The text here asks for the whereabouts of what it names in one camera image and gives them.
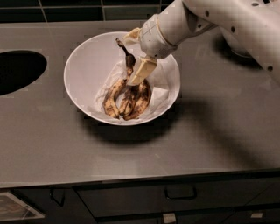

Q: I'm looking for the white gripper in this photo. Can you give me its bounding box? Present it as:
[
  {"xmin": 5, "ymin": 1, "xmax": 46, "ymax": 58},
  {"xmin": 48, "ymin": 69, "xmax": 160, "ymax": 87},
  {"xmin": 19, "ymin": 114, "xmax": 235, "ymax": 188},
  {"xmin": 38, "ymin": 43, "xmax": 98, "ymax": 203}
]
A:
[{"xmin": 122, "ymin": 14, "xmax": 177, "ymax": 86}]

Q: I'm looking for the spotted brown banana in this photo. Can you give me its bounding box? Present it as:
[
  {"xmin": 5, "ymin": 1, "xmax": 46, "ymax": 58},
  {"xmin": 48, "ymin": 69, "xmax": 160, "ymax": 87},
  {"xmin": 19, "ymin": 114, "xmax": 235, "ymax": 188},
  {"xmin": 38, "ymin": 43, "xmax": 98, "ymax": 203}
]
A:
[{"xmin": 115, "ymin": 38, "xmax": 137, "ymax": 117}]

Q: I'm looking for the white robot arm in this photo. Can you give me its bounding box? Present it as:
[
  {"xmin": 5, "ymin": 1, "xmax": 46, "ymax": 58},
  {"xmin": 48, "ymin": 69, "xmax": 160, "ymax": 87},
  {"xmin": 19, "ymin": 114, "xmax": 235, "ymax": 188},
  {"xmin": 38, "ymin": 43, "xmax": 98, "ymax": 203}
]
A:
[{"xmin": 124, "ymin": 0, "xmax": 280, "ymax": 86}]

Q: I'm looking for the white paper in bowl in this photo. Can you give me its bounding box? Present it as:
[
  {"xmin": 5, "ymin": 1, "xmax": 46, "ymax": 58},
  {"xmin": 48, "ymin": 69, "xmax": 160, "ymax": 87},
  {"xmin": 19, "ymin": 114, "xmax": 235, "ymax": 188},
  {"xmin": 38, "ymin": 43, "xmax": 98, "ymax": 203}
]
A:
[{"xmin": 90, "ymin": 60, "xmax": 169, "ymax": 120}]

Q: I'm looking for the spotted right banana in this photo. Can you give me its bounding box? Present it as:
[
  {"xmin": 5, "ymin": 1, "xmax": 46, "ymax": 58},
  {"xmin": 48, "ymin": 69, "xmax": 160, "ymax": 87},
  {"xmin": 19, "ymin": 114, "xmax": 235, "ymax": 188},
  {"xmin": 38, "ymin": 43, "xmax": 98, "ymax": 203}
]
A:
[{"xmin": 123, "ymin": 80, "xmax": 151, "ymax": 121}]

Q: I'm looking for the large white bowl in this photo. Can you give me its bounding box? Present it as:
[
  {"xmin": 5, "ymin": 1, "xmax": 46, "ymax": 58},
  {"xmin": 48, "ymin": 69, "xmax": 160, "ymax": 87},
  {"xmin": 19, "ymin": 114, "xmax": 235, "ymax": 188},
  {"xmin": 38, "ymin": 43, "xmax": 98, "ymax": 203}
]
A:
[{"xmin": 64, "ymin": 31, "xmax": 180, "ymax": 126}]

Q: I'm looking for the spotted left banana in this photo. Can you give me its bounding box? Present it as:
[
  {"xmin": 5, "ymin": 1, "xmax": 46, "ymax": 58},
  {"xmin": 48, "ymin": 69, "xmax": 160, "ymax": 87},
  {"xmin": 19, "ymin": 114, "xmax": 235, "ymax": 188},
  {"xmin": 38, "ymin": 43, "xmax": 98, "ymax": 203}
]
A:
[{"xmin": 102, "ymin": 79, "xmax": 126, "ymax": 119}]

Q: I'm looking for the dark drawer front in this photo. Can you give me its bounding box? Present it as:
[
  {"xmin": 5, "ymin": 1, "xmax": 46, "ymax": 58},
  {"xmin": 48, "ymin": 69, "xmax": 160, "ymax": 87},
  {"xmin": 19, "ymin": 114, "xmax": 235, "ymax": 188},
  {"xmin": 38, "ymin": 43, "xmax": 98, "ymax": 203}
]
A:
[{"xmin": 77, "ymin": 178, "xmax": 279, "ymax": 218}]

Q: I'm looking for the open dishwasher door corner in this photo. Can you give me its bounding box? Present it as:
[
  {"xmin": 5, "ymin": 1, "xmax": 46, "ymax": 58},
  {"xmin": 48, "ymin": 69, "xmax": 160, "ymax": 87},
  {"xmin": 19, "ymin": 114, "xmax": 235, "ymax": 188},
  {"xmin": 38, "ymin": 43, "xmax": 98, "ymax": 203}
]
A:
[{"xmin": 0, "ymin": 192, "xmax": 46, "ymax": 221}]

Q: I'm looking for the black drawer handle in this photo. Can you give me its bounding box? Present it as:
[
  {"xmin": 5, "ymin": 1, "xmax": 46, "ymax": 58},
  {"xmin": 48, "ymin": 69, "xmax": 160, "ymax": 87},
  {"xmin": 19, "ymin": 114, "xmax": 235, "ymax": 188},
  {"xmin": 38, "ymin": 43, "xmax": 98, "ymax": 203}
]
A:
[{"xmin": 164, "ymin": 185, "xmax": 197, "ymax": 200}]

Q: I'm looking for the black cabinet handle left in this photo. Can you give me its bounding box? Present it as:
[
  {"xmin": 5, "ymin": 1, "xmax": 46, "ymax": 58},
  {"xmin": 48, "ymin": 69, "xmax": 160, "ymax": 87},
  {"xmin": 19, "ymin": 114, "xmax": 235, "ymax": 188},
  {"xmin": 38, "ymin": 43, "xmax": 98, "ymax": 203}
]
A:
[{"xmin": 49, "ymin": 188, "xmax": 65, "ymax": 207}]

